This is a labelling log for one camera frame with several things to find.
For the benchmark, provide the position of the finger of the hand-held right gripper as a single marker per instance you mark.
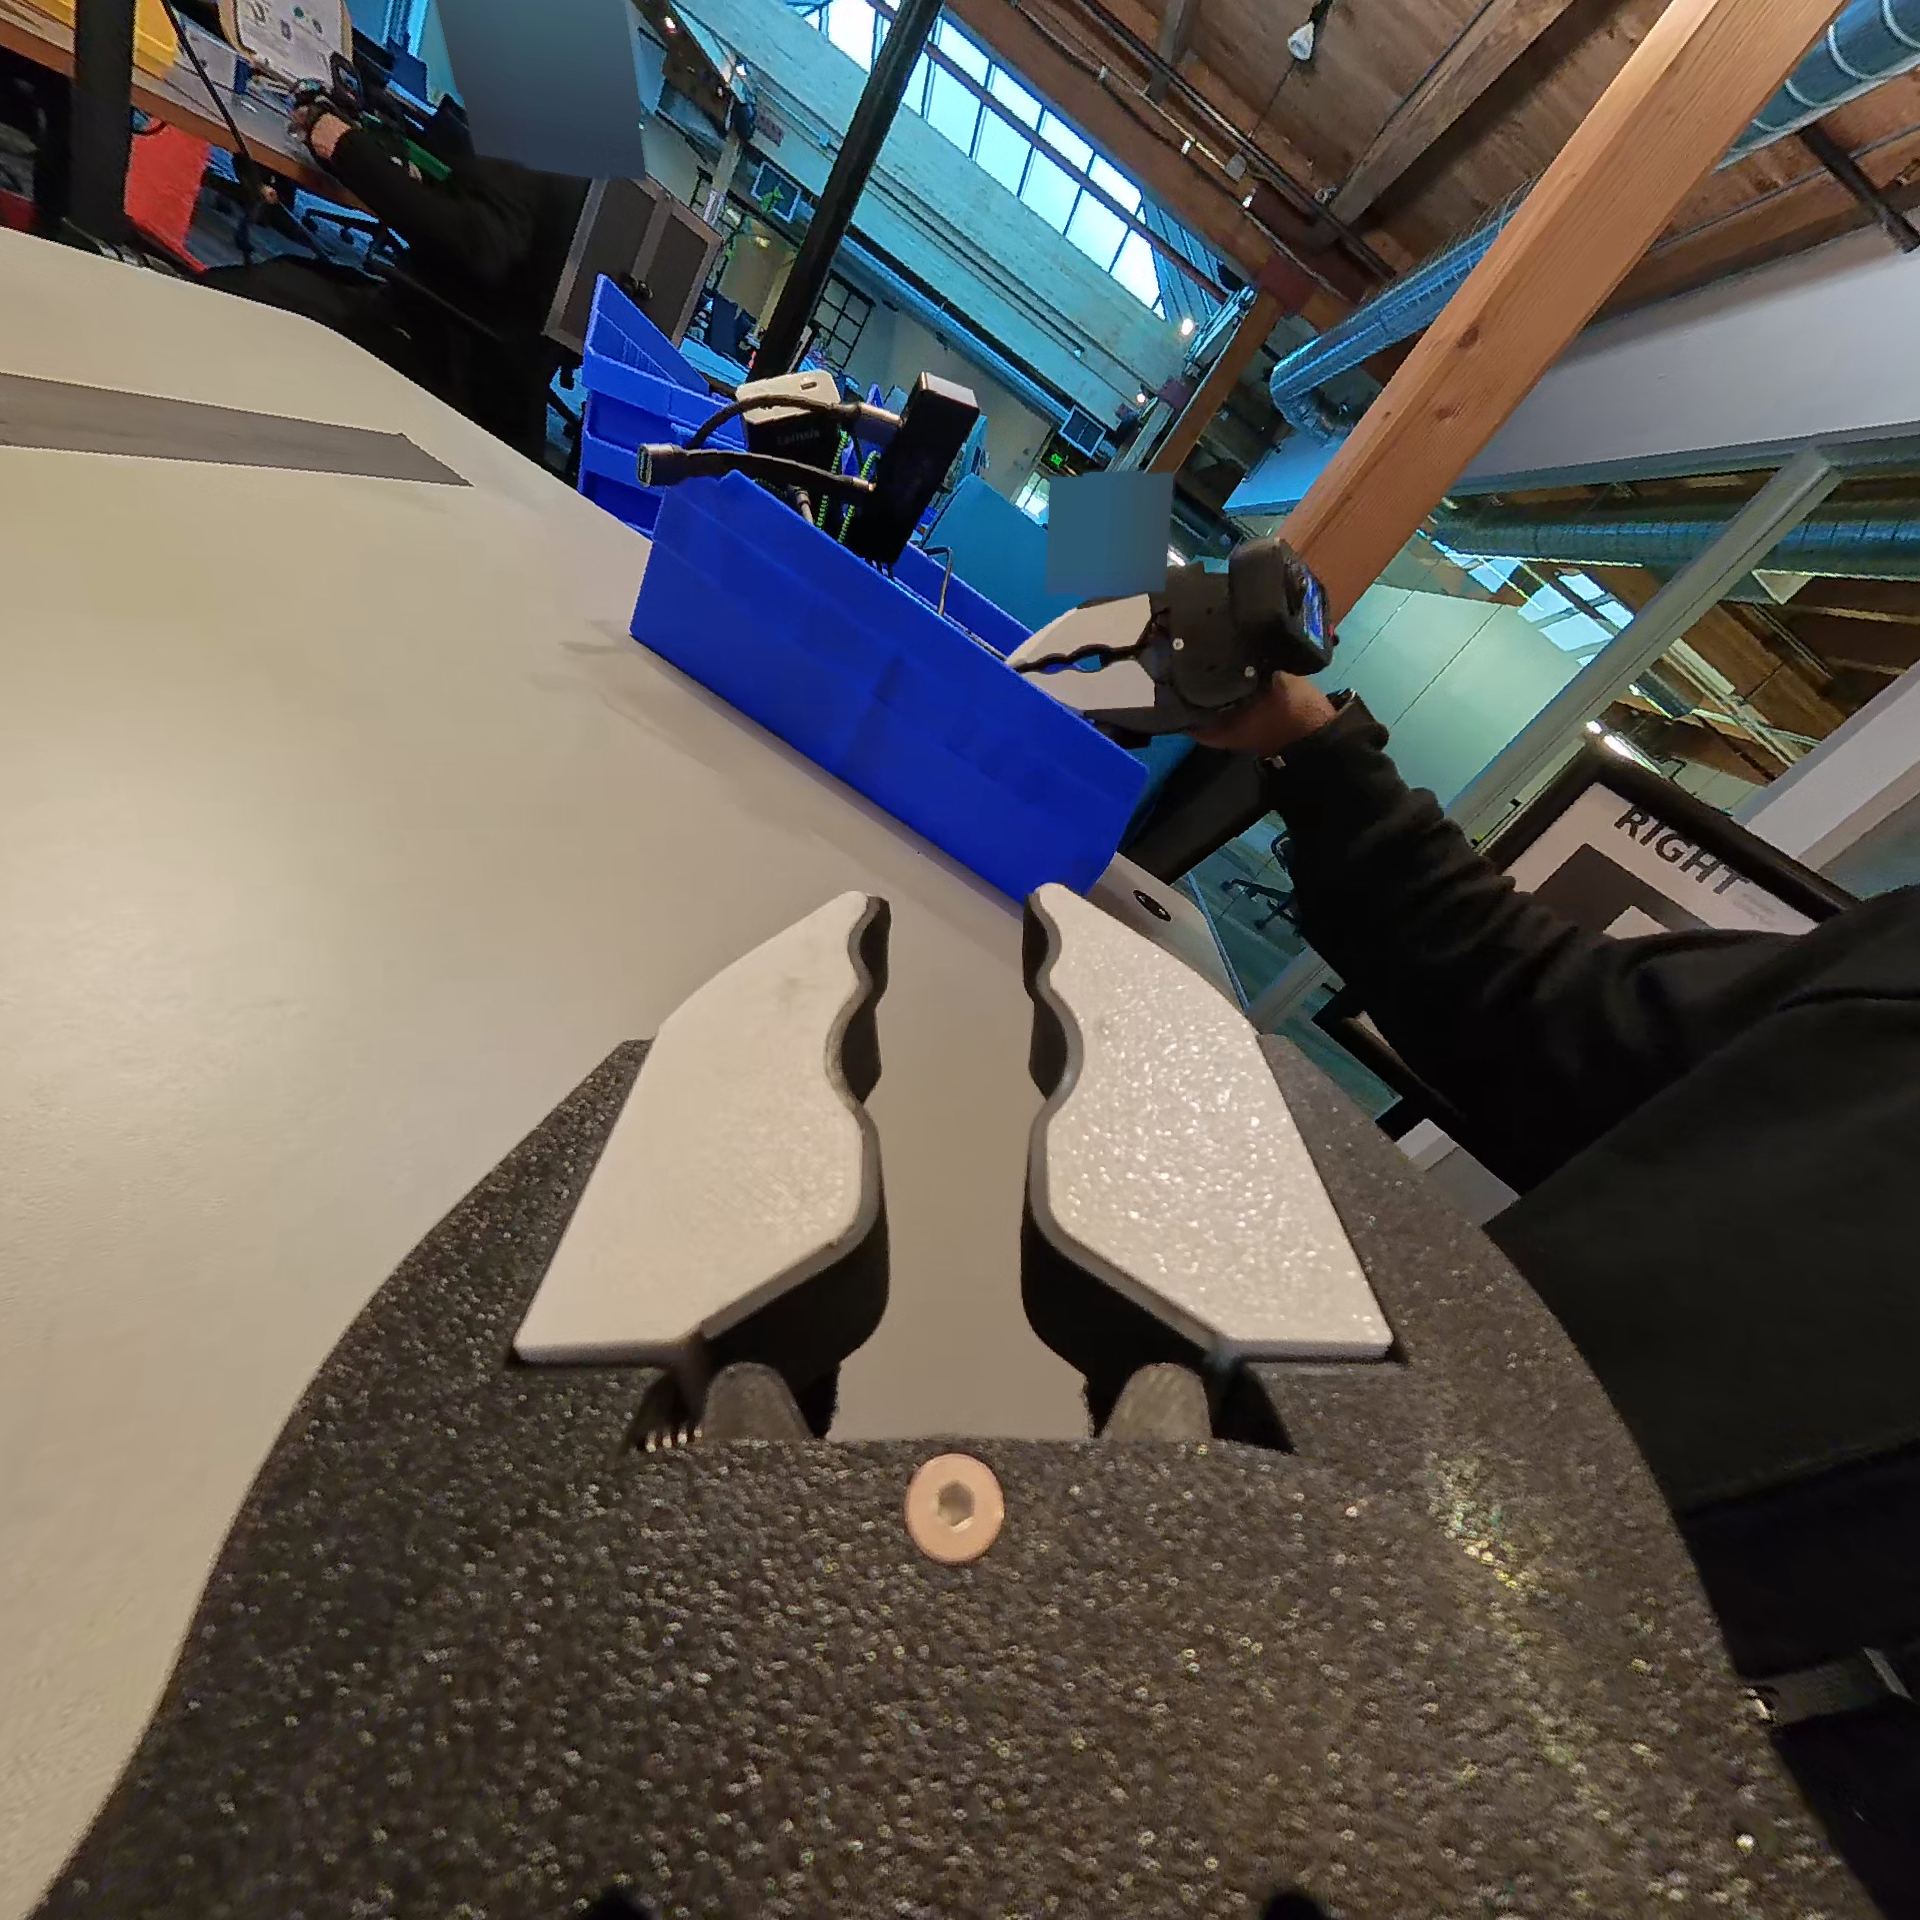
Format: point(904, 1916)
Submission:
point(1102, 631)
point(1149, 713)

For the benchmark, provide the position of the red plastic stool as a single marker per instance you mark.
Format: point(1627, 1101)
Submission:
point(164, 194)

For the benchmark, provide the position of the silver air duct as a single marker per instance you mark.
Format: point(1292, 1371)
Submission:
point(1380, 314)

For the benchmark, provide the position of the hanging ceiling lamp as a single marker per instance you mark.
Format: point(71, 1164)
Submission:
point(1309, 42)

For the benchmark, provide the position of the blue storage bin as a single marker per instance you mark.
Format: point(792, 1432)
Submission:
point(841, 704)

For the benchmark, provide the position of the black stand pole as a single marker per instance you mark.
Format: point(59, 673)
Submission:
point(851, 181)
point(104, 121)

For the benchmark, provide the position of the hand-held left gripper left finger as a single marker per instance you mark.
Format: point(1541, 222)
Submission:
point(720, 1184)

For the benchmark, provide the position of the person's right hand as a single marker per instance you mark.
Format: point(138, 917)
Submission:
point(1275, 721)

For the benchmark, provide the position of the grey monitor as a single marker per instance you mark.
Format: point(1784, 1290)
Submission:
point(645, 254)

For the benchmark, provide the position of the yellow storage bin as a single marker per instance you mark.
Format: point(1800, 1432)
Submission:
point(155, 26)

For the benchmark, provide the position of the grey desk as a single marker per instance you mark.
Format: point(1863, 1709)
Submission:
point(374, 825)

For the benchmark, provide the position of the framed black sign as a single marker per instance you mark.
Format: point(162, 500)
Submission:
point(1634, 885)

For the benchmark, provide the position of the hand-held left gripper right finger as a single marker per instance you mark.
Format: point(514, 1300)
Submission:
point(1200, 1184)

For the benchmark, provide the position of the wooden beam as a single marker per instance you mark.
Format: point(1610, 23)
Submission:
point(1575, 254)

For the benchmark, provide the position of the black box-shaped USB hub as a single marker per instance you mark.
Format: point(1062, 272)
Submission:
point(915, 480)

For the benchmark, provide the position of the person's black torso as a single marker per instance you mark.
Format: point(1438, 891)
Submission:
point(1771, 1274)

